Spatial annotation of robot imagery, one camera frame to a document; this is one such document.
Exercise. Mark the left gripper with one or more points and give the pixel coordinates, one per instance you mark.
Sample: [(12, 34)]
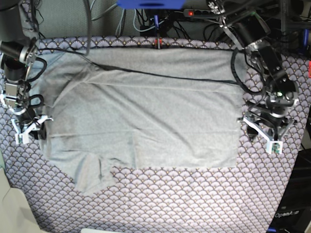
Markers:
[(268, 129)]

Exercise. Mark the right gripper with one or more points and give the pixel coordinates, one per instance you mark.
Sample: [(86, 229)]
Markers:
[(36, 126)]

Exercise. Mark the light grey T-shirt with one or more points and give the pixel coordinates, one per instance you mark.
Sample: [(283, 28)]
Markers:
[(136, 108)]

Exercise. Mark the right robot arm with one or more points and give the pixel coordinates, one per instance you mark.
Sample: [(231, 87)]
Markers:
[(19, 40)]

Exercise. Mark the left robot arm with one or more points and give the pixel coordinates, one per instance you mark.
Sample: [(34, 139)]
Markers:
[(248, 32)]

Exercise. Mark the purple fan-pattern tablecloth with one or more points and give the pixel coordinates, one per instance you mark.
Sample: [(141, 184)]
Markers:
[(239, 199)]

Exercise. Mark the white panel bottom left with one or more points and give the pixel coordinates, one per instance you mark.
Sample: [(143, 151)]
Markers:
[(15, 213)]

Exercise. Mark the black OpenArm box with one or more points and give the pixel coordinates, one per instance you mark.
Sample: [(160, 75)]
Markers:
[(294, 212)]

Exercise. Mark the blue clamp right side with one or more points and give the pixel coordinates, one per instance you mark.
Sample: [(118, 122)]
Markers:
[(303, 42)]

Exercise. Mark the blue orange table clamp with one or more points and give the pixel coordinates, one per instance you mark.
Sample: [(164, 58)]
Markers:
[(157, 32)]

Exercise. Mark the black power strip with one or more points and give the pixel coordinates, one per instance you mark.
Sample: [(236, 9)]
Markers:
[(195, 13)]

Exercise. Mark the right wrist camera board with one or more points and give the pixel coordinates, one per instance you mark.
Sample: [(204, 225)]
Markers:
[(21, 138)]

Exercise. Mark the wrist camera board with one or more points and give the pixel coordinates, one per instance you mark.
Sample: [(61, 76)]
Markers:
[(21, 138), (274, 147)]

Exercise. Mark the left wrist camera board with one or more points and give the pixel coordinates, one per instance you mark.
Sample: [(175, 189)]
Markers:
[(274, 147)]

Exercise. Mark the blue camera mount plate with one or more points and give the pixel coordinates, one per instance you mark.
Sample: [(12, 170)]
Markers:
[(150, 4)]

